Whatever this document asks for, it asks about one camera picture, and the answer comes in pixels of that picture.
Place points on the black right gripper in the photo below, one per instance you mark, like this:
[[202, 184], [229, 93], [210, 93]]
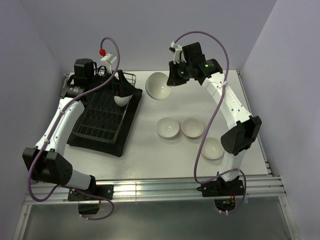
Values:
[[173, 80]]

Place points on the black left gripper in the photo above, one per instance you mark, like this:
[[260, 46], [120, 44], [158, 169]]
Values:
[[121, 87]]

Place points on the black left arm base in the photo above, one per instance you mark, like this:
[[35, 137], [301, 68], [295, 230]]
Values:
[[89, 203]]

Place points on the white bowl near right arm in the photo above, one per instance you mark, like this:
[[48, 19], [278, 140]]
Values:
[[212, 148]]

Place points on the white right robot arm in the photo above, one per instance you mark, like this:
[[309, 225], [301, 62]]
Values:
[[189, 62]]

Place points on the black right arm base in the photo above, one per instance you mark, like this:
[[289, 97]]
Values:
[[224, 193]]

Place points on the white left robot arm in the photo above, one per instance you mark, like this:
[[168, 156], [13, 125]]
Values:
[[45, 161]]

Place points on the black drip tray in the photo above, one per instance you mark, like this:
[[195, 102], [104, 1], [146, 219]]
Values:
[[120, 140]]

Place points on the bottom stacked white bowl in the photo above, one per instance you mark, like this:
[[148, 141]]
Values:
[[167, 128]]

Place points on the cream bowl middle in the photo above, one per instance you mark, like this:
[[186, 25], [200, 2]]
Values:
[[192, 128]]

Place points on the black wire dish rack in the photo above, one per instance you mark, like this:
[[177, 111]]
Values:
[[109, 111]]

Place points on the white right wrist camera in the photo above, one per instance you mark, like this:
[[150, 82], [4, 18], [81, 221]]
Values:
[[177, 50]]

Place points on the aluminium front rail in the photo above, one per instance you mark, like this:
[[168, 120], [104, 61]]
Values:
[[180, 189]]

